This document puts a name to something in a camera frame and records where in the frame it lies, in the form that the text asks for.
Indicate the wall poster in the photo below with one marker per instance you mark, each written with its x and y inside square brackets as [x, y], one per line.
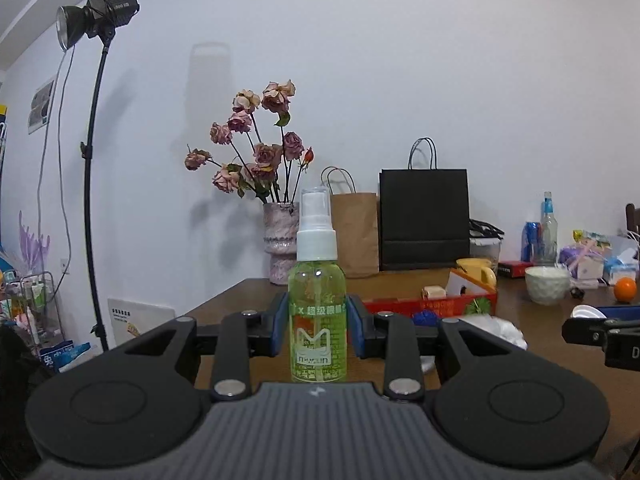
[41, 106]

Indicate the green spray bottle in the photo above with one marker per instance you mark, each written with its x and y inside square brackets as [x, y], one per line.
[317, 310]

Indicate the translucent white plastic container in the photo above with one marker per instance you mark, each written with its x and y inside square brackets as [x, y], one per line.
[500, 331]

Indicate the clear container with black lid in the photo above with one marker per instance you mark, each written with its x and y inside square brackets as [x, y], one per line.
[485, 247]

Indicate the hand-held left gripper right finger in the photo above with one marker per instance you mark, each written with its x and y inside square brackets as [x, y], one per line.
[356, 327]

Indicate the blue packet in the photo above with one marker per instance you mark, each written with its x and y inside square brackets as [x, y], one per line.
[65, 355]

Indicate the white flat box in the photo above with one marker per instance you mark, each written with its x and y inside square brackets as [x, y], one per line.
[137, 322]

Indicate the red cardboard box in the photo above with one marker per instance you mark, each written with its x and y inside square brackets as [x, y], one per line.
[435, 305]

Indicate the wall socket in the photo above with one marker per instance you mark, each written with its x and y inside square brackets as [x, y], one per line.
[64, 265]

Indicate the black paper bag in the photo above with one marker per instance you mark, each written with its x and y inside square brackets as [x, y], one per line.
[424, 220]

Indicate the small cream cube box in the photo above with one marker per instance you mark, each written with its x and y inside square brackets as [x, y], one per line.
[433, 292]

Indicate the white textured bowl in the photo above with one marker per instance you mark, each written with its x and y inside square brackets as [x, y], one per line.
[547, 286]

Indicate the pink speckled vase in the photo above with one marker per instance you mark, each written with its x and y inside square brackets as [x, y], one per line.
[280, 245]

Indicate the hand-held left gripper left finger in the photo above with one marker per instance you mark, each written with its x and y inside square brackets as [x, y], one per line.
[274, 327]

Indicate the dried pink roses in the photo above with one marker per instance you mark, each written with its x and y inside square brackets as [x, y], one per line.
[262, 155]

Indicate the yellow mug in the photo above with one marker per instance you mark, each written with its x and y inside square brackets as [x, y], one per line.
[475, 267]

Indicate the blue drink can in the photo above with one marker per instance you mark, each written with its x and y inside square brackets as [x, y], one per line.
[530, 241]

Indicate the orange fruit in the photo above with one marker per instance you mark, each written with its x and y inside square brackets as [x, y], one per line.
[625, 290]

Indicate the small black object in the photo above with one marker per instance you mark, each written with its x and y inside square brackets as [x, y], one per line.
[577, 292]

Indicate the clear glass bottle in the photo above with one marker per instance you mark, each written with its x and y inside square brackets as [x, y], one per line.
[549, 235]

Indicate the brown paper bag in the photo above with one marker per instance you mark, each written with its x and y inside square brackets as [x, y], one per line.
[356, 235]

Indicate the yellow green snack packet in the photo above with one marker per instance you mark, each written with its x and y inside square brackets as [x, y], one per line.
[592, 238]

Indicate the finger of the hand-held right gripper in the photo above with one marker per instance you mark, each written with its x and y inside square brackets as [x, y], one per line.
[582, 331]
[620, 311]

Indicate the small red box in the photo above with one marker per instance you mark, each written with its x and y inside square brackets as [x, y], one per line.
[515, 269]

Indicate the purple plastic item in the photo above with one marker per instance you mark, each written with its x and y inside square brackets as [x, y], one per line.
[572, 255]

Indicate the black studio light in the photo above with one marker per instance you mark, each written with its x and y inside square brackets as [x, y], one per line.
[100, 12]

